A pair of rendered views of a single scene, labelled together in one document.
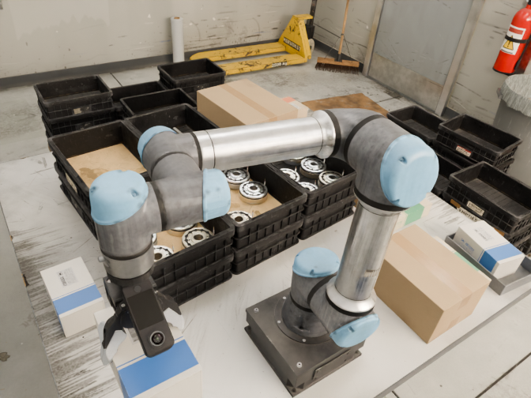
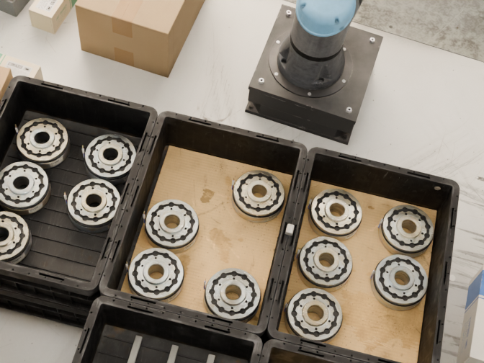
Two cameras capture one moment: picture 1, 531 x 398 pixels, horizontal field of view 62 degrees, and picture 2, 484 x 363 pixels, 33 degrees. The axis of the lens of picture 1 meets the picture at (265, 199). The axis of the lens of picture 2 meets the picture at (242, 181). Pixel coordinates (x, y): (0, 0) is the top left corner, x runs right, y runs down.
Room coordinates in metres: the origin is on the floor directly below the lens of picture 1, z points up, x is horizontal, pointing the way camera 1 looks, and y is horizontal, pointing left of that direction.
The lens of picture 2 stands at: (1.68, 0.64, 2.27)
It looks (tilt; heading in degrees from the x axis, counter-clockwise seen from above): 60 degrees down; 227
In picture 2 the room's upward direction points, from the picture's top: 9 degrees clockwise
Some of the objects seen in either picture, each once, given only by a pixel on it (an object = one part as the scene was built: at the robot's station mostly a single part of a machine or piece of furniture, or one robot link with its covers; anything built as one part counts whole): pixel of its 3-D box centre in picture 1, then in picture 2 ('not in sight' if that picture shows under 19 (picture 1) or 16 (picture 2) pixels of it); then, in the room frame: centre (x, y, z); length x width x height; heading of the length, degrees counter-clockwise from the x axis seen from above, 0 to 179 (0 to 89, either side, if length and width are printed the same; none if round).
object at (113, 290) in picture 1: (132, 286); not in sight; (0.47, 0.20, 1.25); 0.09 x 0.08 x 0.12; 37
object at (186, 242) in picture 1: (198, 238); (336, 211); (1.01, 0.20, 0.86); 0.10 x 0.10 x 0.01
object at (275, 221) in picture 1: (238, 194); (207, 229); (1.25, 0.10, 0.87); 0.40 x 0.30 x 0.11; 42
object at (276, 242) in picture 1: (237, 217); not in sight; (1.25, 0.10, 0.76); 0.40 x 0.30 x 0.12; 42
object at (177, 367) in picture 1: (147, 354); not in sight; (0.45, 0.18, 1.10); 0.20 x 0.12 x 0.09; 37
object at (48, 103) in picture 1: (79, 120); not in sight; (2.50, 1.25, 0.37); 0.40 x 0.30 x 0.45; 127
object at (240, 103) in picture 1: (245, 118); not in sight; (1.94, 0.13, 0.80); 0.40 x 0.30 x 0.20; 43
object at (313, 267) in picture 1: (315, 276); (324, 13); (0.80, -0.15, 0.97); 0.13 x 0.12 x 0.14; 30
